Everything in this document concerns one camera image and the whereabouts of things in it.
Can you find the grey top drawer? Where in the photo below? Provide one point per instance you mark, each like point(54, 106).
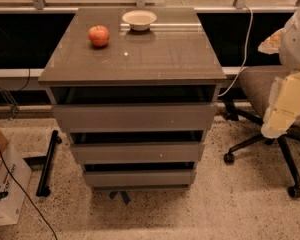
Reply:
point(134, 108)

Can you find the white bowl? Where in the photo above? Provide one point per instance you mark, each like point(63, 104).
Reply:
point(139, 20)

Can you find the grey office chair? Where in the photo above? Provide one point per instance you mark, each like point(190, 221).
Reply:
point(256, 83)

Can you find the white cardboard box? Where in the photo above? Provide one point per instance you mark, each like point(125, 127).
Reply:
point(14, 178)

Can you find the grey middle drawer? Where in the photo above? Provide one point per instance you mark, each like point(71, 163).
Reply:
point(137, 147)

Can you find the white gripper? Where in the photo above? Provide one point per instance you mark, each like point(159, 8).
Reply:
point(296, 44)

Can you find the grey bottom drawer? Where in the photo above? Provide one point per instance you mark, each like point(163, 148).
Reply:
point(139, 174)

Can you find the black metal bar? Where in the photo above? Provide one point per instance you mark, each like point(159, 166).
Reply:
point(43, 189)

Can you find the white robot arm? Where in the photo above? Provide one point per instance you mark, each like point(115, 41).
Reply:
point(290, 43)

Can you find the red apple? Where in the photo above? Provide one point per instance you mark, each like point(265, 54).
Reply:
point(99, 36)

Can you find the grey drawer cabinet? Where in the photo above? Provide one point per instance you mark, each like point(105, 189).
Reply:
point(174, 51)

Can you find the grey drawer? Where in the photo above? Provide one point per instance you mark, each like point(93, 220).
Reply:
point(139, 174)
point(137, 147)
point(134, 108)

